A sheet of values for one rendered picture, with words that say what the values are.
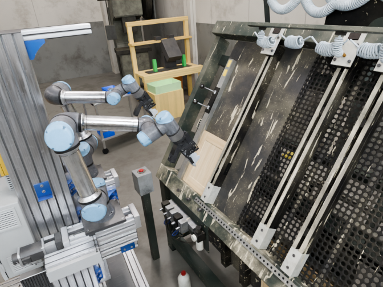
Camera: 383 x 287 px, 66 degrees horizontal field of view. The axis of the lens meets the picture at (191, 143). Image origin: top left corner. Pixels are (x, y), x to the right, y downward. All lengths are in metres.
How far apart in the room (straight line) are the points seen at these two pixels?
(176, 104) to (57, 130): 4.51
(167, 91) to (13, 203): 4.20
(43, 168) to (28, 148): 0.13
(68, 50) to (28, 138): 8.71
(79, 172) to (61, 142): 0.18
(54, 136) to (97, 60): 9.16
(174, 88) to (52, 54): 5.47
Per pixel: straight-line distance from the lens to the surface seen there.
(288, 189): 1.57
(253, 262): 1.70
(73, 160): 1.41
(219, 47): 2.39
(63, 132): 1.34
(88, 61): 10.41
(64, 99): 1.98
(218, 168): 1.91
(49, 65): 10.32
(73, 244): 1.80
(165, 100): 5.59
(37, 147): 1.70
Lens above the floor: 2.12
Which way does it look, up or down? 27 degrees down
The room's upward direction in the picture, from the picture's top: 4 degrees counter-clockwise
